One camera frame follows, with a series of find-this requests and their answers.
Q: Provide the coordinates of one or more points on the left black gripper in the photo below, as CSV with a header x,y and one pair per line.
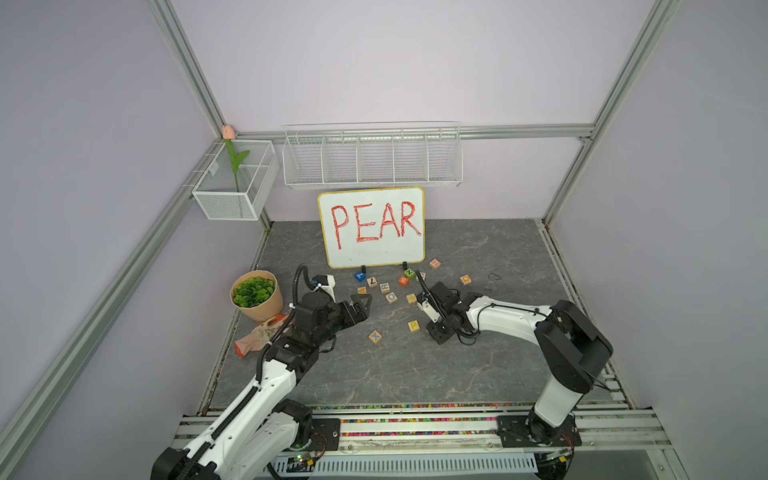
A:
x,y
360,313

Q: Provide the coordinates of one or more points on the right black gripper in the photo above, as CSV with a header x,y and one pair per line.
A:
x,y
433,334

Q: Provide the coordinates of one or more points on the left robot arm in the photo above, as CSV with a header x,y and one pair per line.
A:
x,y
262,421

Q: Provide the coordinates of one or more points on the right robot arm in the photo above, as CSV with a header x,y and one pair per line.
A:
x,y
575,350

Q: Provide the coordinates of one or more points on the wooden block letter X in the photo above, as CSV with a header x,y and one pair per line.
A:
x,y
375,336

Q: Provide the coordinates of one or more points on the white board with red PEAR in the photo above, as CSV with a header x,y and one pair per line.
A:
x,y
373,227

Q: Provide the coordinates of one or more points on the potted green plant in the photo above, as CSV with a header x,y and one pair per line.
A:
x,y
257,295

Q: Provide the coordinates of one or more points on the pink snack packet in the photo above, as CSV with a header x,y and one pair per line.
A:
x,y
258,338

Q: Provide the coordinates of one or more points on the pink artificial tulip flower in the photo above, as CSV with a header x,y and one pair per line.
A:
x,y
237,158

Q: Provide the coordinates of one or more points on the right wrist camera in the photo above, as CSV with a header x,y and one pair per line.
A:
x,y
426,307

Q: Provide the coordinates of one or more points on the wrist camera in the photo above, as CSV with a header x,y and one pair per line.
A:
x,y
426,307
325,283

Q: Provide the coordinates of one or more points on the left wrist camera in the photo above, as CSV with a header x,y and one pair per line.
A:
x,y
325,283

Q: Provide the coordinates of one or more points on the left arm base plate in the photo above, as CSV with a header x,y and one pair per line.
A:
x,y
323,434

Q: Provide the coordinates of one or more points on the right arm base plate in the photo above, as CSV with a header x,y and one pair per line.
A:
x,y
518,431

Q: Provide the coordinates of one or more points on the long white wire basket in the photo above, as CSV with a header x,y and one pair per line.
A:
x,y
372,154

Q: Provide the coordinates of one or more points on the white vented cable duct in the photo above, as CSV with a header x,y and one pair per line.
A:
x,y
400,466

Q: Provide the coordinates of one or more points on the small white wire basket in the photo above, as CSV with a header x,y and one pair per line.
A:
x,y
215,190

